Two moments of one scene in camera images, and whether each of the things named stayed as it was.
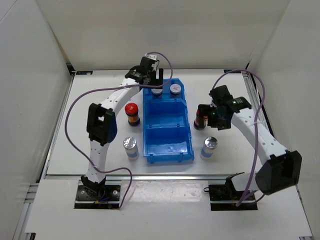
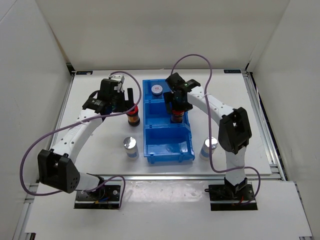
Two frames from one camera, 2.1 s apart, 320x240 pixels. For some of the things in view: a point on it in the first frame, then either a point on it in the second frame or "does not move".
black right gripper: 222,125 -> 168,97
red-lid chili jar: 201,120 -> 177,116
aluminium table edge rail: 148,177 does not move
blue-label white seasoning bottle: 130,145 does not move
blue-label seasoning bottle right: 210,143 does not move
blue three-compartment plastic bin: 166,136 does not move
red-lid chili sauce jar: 131,110 does not move
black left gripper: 160,73 -> 126,104
